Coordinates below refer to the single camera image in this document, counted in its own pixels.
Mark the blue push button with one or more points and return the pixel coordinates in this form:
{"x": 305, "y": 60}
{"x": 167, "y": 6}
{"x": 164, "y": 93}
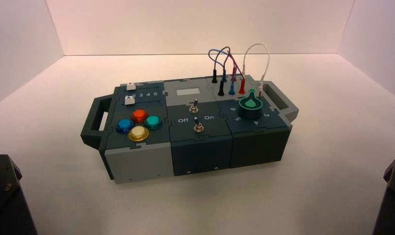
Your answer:
{"x": 125, "y": 125}

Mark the red push button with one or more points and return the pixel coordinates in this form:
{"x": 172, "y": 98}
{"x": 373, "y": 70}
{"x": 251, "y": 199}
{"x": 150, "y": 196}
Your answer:
{"x": 139, "y": 115}

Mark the green push button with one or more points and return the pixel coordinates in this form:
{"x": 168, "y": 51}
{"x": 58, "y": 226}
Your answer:
{"x": 153, "y": 122}

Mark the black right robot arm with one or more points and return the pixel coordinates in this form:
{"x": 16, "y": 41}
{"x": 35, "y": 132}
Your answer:
{"x": 391, "y": 198}

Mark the yellow push button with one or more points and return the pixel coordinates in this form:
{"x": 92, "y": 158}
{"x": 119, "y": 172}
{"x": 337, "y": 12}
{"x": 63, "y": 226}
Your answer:
{"x": 138, "y": 133}

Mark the green and black rotary knob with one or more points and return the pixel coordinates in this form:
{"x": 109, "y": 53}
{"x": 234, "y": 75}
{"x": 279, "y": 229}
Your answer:
{"x": 251, "y": 105}

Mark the grey and teal control box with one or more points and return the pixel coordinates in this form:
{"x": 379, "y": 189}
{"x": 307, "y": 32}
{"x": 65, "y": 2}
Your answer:
{"x": 197, "y": 142}

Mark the metal toggle switch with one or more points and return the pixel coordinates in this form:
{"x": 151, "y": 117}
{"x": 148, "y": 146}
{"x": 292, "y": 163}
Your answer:
{"x": 198, "y": 125}
{"x": 193, "y": 106}

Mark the white slider knob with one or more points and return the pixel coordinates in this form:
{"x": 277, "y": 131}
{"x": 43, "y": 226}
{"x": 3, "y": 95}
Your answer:
{"x": 129, "y": 100}
{"x": 130, "y": 86}

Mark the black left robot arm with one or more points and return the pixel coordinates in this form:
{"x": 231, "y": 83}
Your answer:
{"x": 4, "y": 198}

